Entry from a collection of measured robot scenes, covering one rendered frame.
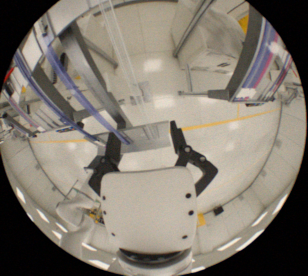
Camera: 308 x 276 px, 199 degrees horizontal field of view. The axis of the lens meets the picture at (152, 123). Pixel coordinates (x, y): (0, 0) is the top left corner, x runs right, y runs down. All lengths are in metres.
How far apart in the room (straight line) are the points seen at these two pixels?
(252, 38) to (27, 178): 9.99
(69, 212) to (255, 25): 1.02
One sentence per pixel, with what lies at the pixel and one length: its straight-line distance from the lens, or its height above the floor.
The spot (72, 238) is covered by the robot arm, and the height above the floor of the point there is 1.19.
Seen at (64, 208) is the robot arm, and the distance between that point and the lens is 0.59.
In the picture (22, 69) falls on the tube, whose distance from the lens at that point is 0.29.
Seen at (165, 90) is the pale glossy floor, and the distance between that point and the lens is 1.05.
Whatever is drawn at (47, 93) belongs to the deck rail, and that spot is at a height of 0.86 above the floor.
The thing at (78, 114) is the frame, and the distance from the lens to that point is 0.47.
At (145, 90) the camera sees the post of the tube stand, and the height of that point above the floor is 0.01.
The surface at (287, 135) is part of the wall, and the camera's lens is 7.20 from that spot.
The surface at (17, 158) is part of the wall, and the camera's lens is 9.29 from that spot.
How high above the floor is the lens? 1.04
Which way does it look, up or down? 73 degrees down
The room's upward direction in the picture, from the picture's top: 179 degrees counter-clockwise
